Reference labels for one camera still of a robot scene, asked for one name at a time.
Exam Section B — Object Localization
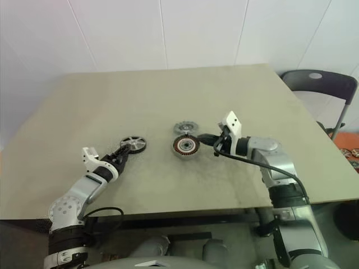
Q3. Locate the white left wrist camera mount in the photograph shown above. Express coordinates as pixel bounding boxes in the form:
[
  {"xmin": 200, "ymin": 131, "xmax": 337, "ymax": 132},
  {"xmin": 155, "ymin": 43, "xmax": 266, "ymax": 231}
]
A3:
[{"xmin": 81, "ymin": 146, "xmax": 99, "ymax": 172}]

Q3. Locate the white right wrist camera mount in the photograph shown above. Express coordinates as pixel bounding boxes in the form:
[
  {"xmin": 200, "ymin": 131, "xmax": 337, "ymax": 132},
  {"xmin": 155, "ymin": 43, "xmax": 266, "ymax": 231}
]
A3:
[{"xmin": 220, "ymin": 110, "xmax": 242, "ymax": 154}]

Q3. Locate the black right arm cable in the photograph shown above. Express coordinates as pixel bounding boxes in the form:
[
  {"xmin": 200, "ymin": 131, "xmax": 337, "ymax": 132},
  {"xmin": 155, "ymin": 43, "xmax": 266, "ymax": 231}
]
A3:
[{"xmin": 212, "ymin": 140, "xmax": 311, "ymax": 205}]

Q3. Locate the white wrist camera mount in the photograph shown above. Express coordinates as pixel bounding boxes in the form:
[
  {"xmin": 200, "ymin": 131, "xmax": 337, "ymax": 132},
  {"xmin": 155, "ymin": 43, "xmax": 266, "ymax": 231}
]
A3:
[
  {"xmin": 81, "ymin": 146, "xmax": 99, "ymax": 172},
  {"xmin": 220, "ymin": 110, "xmax": 242, "ymax": 154}
]

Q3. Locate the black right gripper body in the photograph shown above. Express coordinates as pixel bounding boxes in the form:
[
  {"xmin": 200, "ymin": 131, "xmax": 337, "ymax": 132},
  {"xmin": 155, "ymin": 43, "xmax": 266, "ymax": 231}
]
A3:
[{"xmin": 214, "ymin": 122, "xmax": 234, "ymax": 154}]

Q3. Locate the black table frame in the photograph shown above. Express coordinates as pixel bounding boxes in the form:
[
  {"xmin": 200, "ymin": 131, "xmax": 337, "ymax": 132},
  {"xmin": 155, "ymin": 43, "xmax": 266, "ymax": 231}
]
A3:
[{"xmin": 84, "ymin": 207, "xmax": 281, "ymax": 239}]

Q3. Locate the grey round motor lid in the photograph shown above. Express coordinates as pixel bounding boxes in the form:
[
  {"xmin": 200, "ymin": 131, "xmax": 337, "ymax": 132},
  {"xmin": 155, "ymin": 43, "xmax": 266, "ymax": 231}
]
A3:
[{"xmin": 173, "ymin": 121, "xmax": 195, "ymax": 134}]

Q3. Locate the orange mat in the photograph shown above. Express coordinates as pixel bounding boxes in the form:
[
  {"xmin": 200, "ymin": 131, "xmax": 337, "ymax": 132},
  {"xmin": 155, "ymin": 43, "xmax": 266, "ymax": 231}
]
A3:
[{"xmin": 330, "ymin": 131, "xmax": 359, "ymax": 170}]

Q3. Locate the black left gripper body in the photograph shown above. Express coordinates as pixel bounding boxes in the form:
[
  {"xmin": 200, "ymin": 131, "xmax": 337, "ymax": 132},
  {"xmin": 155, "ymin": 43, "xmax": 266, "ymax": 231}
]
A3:
[{"xmin": 99, "ymin": 153, "xmax": 126, "ymax": 180}]

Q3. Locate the black spoked rotor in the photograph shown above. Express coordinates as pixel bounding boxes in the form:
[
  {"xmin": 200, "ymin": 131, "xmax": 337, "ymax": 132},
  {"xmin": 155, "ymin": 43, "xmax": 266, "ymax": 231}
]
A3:
[{"xmin": 119, "ymin": 134, "xmax": 149, "ymax": 154}]

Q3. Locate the motor housing with copper windings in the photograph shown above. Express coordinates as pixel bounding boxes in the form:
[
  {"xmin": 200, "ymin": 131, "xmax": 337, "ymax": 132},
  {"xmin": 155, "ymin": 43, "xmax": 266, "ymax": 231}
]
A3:
[{"xmin": 171, "ymin": 134, "xmax": 200, "ymax": 161}]

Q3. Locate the black round object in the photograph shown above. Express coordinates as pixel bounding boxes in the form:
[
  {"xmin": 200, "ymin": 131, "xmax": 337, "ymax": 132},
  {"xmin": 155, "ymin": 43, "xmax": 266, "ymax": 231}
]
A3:
[{"xmin": 337, "ymin": 201, "xmax": 359, "ymax": 242}]

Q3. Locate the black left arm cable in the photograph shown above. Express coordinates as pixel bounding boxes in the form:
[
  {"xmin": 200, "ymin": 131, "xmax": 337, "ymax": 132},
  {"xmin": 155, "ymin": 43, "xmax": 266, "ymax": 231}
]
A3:
[{"xmin": 81, "ymin": 206, "xmax": 125, "ymax": 247}]

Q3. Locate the black folding chair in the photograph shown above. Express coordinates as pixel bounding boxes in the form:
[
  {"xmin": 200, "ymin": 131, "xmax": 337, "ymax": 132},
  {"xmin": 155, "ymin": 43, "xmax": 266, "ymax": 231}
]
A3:
[{"xmin": 281, "ymin": 69, "xmax": 359, "ymax": 141}]

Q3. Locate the black flat strip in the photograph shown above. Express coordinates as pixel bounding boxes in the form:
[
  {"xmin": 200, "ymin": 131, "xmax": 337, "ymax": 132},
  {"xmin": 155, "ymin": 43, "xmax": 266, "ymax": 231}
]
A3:
[{"xmin": 169, "ymin": 231, "xmax": 213, "ymax": 242}]

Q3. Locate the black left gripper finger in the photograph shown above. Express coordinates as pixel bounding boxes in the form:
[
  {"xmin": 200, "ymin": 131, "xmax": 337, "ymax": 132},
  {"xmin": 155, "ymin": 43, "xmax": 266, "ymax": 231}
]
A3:
[
  {"xmin": 107, "ymin": 145, "xmax": 131, "ymax": 161},
  {"xmin": 119, "ymin": 150, "xmax": 133, "ymax": 168}
]

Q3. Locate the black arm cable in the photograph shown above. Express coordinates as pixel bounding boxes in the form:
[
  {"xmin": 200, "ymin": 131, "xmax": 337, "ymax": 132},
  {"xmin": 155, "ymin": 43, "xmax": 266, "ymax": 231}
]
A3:
[
  {"xmin": 212, "ymin": 140, "xmax": 311, "ymax": 205},
  {"xmin": 81, "ymin": 206, "xmax": 125, "ymax": 247}
]

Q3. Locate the grey rounded shape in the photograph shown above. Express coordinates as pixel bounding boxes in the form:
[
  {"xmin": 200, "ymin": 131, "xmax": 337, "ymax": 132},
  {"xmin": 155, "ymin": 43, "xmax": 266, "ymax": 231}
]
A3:
[
  {"xmin": 202, "ymin": 238, "xmax": 229, "ymax": 257},
  {"xmin": 129, "ymin": 234, "xmax": 171, "ymax": 257}
]

